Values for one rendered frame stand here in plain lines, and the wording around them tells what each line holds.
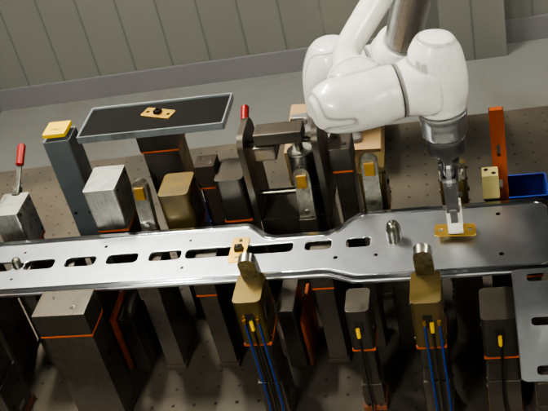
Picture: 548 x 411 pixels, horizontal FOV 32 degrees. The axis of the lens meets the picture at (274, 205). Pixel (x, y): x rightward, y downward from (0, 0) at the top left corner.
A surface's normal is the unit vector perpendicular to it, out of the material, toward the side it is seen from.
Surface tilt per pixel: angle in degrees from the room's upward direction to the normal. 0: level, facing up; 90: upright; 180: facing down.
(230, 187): 90
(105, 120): 0
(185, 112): 0
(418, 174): 0
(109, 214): 90
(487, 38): 90
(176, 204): 90
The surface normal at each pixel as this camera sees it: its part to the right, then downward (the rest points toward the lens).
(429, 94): 0.07, 0.56
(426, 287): -0.20, -0.79
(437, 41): -0.08, -0.59
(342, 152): -0.13, 0.61
